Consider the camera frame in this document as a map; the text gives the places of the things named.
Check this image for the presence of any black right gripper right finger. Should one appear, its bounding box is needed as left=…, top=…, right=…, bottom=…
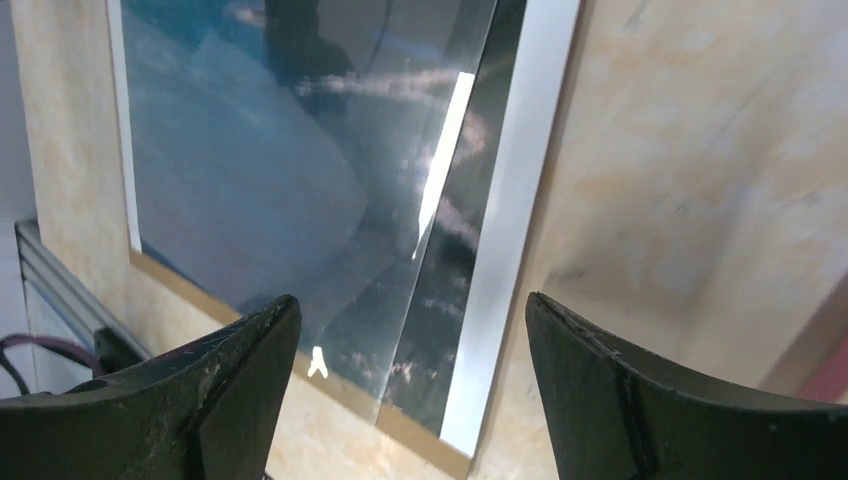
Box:
left=525, top=292, right=847, bottom=479

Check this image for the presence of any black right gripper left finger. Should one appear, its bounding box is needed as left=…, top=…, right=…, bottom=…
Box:
left=1, top=295, right=301, bottom=479

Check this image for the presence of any pink wooden picture frame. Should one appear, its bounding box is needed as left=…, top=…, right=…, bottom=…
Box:
left=759, top=275, right=847, bottom=403

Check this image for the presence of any seascape photo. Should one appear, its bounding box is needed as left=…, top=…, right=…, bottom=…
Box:
left=106, top=1, right=581, bottom=479

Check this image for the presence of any aluminium front rail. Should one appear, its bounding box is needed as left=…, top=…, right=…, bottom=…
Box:
left=14, top=220, right=151, bottom=373

